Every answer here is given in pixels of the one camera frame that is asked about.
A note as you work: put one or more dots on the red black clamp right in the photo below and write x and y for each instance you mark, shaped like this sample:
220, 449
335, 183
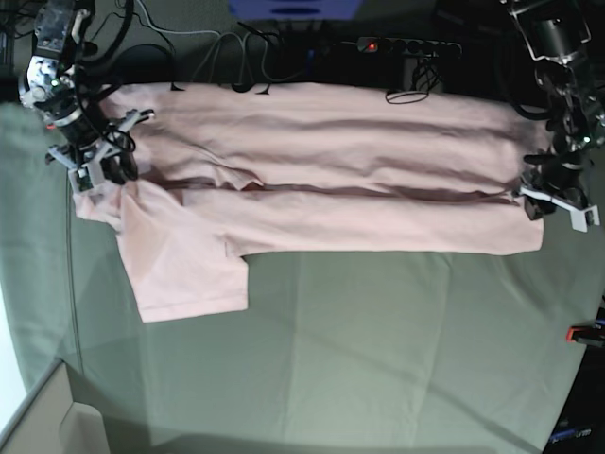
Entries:
590, 334

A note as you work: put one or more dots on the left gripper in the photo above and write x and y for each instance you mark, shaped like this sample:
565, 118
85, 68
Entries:
551, 181

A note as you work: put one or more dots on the black power strip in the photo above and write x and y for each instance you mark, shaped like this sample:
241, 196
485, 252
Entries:
414, 48

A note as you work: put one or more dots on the green table cloth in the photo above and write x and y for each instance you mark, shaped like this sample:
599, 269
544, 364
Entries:
337, 352

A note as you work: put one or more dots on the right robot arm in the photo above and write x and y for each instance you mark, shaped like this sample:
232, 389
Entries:
57, 86

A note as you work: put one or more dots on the beige plastic bin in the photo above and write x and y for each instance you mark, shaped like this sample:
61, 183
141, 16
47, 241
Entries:
50, 420

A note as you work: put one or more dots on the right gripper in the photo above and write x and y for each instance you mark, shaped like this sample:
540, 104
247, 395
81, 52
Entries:
93, 157

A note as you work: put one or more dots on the blue box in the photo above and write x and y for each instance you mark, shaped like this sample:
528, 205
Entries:
296, 10

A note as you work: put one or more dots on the pink t-shirt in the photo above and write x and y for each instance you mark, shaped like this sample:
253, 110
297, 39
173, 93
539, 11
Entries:
305, 167

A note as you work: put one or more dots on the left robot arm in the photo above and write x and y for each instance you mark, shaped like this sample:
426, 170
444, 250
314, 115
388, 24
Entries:
555, 35

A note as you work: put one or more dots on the black round stool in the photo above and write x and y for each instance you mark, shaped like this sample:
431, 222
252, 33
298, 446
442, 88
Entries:
144, 63

